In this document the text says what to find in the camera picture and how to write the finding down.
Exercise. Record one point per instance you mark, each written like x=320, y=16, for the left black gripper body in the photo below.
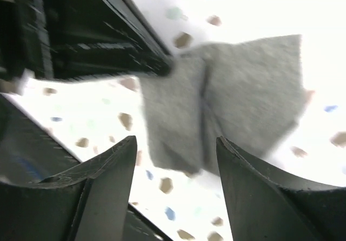
x=25, y=45

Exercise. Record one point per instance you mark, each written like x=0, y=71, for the grey cream underwear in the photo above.
x=250, y=93

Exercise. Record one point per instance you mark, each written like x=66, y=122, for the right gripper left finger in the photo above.
x=86, y=202

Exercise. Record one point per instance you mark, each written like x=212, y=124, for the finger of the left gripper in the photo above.
x=103, y=38

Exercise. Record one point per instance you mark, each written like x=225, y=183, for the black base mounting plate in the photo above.
x=30, y=155

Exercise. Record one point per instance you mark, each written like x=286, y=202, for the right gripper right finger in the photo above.
x=267, y=203

